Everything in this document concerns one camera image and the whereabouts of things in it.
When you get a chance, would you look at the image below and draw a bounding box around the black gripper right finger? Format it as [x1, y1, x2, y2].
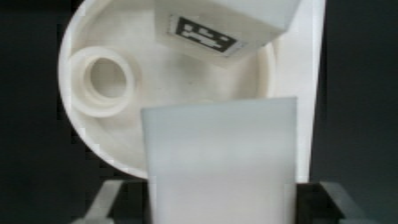
[295, 182, 371, 224]

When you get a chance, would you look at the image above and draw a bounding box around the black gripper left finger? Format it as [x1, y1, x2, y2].
[71, 180, 151, 224]

